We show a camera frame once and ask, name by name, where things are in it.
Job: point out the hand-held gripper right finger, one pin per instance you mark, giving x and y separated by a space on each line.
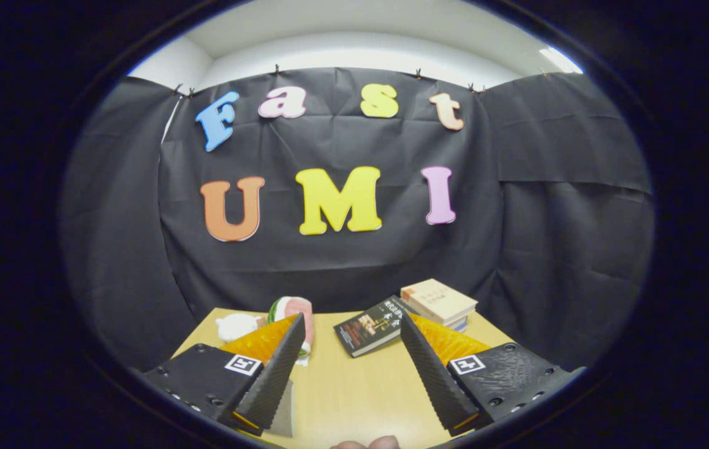
429 374

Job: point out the beige cover book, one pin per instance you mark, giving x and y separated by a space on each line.
438 299

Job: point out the white plush toy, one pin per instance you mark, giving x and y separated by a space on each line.
236 325

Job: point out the blue cover book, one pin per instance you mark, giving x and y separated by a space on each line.
463 328

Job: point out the grey cardboard storage box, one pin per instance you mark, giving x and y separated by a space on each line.
284 411

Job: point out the white cover book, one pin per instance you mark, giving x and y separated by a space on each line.
461 319

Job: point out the black cover book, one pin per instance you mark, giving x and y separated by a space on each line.
370 327

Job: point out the watermelon slice plush toy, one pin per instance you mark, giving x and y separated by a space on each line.
305 318

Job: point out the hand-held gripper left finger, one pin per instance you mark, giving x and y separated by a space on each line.
273 374

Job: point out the small ceiling light panel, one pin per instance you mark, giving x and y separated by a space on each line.
561 60

